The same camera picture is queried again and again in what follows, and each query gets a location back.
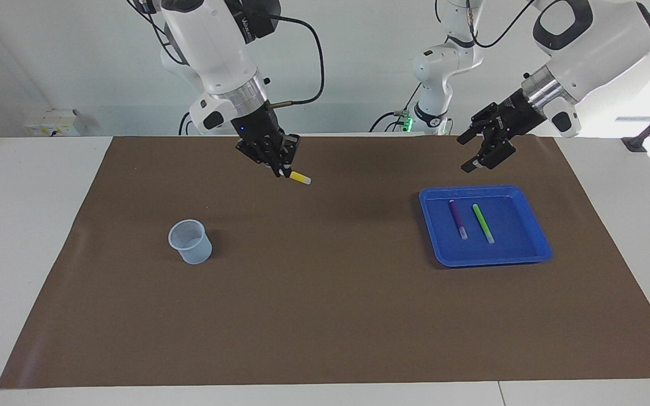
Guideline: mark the yellow pen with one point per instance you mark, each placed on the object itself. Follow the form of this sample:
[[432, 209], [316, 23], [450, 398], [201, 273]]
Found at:
[[299, 177]]

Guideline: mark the green pen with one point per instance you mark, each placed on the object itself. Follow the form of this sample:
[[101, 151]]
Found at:
[[483, 223]]

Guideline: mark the blue plastic tray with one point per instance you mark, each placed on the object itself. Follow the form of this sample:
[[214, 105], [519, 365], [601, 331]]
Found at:
[[517, 248]]

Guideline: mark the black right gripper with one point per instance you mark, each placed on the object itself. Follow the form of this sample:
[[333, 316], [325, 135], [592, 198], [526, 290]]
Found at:
[[257, 129]]

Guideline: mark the brown table mat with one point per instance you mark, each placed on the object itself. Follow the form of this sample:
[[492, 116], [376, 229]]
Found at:
[[325, 316]]

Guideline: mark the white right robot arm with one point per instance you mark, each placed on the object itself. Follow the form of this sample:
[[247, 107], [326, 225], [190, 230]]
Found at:
[[212, 45]]

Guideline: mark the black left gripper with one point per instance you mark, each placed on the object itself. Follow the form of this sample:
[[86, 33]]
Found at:
[[519, 115]]

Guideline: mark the purple pen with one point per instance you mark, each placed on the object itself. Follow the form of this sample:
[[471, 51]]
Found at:
[[457, 217]]

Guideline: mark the white wall outlet box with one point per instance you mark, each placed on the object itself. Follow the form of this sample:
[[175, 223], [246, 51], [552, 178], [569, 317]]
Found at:
[[54, 124]]

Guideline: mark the translucent plastic cup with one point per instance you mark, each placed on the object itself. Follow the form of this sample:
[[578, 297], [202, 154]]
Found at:
[[195, 256]]

